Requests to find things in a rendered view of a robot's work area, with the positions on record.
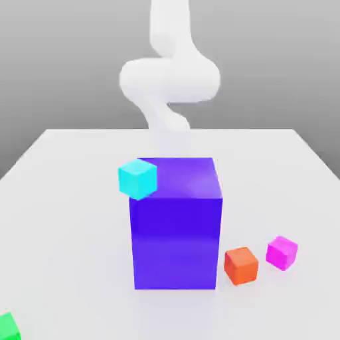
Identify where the small orange cube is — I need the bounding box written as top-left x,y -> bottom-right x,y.
223,246 -> 260,286

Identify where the small cyan cube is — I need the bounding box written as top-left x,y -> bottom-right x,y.
118,158 -> 158,201

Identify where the small green cube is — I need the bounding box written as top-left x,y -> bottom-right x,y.
0,311 -> 22,340

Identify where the large purple box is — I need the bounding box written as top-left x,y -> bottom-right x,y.
129,157 -> 223,291

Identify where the small magenta cube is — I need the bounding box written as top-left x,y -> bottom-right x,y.
265,235 -> 299,272

